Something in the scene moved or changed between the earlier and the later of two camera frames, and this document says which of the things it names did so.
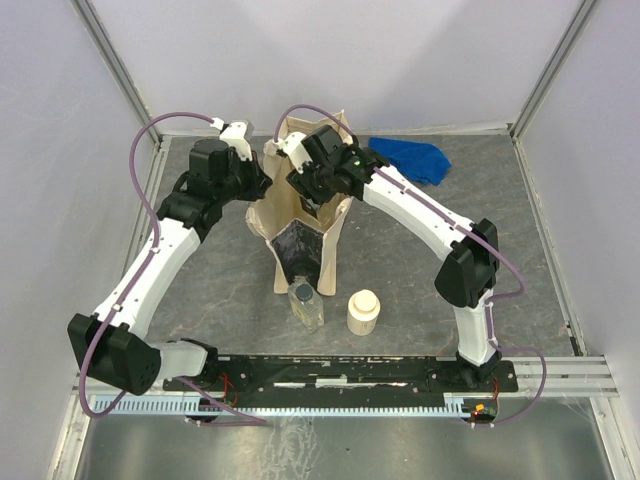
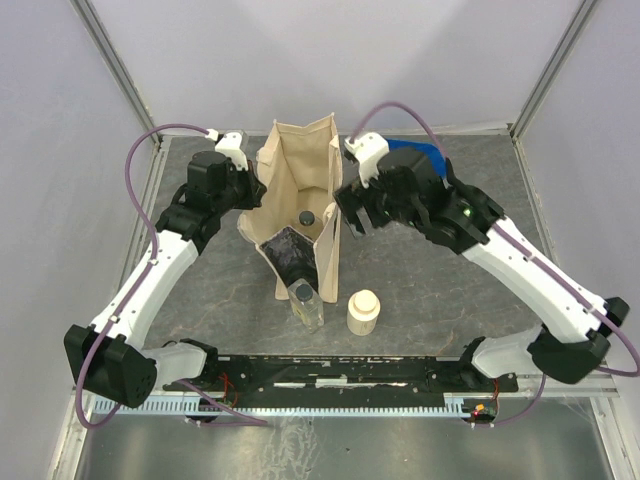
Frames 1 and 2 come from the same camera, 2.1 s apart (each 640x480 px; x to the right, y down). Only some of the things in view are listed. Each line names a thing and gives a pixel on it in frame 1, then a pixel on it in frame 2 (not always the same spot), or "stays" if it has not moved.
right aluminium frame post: [541, 82] stays
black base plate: [345, 375] stays
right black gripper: [300, 182] → [355, 197]
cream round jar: [364, 308] stays
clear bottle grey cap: [306, 304] stays
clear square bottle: [310, 206] → [309, 225]
